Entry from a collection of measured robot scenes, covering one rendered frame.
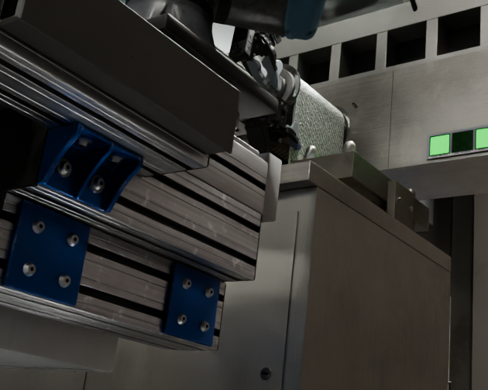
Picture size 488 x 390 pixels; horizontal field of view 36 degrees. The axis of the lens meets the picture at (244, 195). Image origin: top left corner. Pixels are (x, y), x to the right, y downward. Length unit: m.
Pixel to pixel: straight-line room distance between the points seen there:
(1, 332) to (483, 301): 6.52
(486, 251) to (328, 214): 5.95
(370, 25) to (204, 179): 1.45
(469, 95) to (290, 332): 0.94
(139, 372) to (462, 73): 1.13
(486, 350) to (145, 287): 6.33
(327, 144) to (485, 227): 5.50
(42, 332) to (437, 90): 1.42
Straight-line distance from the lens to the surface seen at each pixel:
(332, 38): 2.33
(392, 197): 1.75
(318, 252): 1.36
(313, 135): 1.90
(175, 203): 0.85
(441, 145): 1.98
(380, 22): 2.27
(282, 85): 1.86
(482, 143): 1.94
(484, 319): 7.16
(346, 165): 1.64
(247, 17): 1.01
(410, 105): 2.08
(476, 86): 2.02
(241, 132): 1.81
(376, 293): 1.54
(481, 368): 7.10
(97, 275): 0.82
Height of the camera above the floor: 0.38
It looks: 19 degrees up
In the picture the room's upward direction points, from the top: 7 degrees clockwise
